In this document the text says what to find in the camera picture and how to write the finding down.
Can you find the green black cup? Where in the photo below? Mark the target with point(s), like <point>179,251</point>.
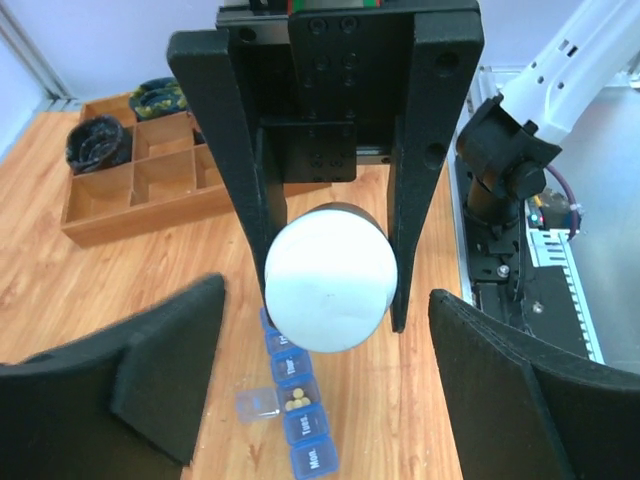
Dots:
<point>157,98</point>

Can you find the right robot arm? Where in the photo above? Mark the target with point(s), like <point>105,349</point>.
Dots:
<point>516,133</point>

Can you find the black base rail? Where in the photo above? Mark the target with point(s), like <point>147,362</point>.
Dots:
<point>528,281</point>

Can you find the wooden compartment tray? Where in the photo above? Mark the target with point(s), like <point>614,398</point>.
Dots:
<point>170,180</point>

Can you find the yellow pills in organizer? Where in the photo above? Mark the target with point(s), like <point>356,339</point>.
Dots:
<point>297,400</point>

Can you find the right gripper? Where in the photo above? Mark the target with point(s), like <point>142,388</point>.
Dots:
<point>330,80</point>

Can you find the blue weekly pill organizer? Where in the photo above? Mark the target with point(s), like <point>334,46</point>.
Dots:
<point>313,453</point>

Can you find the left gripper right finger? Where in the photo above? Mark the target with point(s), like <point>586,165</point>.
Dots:
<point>521,408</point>

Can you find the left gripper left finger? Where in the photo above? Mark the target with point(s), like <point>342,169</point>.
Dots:
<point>125,402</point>

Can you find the white cap pill bottle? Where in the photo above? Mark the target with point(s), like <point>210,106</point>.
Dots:
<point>330,278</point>

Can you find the black cup far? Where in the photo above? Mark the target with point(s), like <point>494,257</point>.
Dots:
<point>98,144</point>

